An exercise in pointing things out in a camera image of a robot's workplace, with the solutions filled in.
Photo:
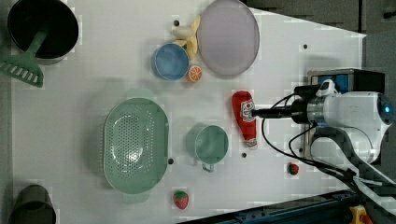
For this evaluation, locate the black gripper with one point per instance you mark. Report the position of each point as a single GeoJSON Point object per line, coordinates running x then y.
{"type": "Point", "coordinates": [298, 107]}

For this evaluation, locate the red plush ketchup bottle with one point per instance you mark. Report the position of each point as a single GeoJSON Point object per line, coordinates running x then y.
{"type": "Point", "coordinates": [243, 105]}

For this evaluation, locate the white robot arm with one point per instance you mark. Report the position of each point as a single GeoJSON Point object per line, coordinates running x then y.
{"type": "Point", "coordinates": [333, 153]}

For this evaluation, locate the green oval strainer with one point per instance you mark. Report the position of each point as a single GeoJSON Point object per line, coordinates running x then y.
{"type": "Point", "coordinates": [135, 153]}

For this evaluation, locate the small red toy strawberry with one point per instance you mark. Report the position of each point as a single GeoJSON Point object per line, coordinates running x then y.
{"type": "Point", "coordinates": [293, 169]}

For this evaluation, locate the silver toaster oven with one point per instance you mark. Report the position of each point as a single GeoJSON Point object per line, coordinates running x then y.
{"type": "Point", "coordinates": [345, 81]}

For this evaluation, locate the green metal mug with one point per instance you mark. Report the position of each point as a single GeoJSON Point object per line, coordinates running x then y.
{"type": "Point", "coordinates": [208, 144]}

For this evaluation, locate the orange slice toy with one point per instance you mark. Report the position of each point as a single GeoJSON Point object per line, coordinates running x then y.
{"type": "Point", "coordinates": [195, 74]}

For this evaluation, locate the grey round plate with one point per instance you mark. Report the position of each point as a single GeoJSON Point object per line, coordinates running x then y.
{"type": "Point", "coordinates": [228, 37]}

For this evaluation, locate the yellow toy banana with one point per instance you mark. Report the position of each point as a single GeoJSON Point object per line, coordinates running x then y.
{"type": "Point", "coordinates": [186, 37]}

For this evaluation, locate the blue bowl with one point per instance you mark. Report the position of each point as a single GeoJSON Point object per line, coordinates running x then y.
{"type": "Point", "coordinates": [170, 62]}

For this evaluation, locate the large red toy strawberry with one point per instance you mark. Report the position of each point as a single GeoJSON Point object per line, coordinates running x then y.
{"type": "Point", "coordinates": [181, 199]}

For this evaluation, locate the yellow emergency stop button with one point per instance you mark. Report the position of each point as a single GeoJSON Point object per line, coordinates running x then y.
{"type": "Point", "coordinates": [359, 215]}

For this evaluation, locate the large black pot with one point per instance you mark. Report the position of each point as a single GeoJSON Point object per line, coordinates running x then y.
{"type": "Point", "coordinates": [28, 17]}

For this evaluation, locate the green slotted spatula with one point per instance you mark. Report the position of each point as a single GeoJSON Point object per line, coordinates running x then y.
{"type": "Point", "coordinates": [24, 67]}

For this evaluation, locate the small black cup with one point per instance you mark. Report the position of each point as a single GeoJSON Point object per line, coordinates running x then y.
{"type": "Point", "coordinates": [33, 206]}

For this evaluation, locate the blue metal frame rail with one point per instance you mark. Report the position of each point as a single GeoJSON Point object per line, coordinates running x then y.
{"type": "Point", "coordinates": [328, 208]}

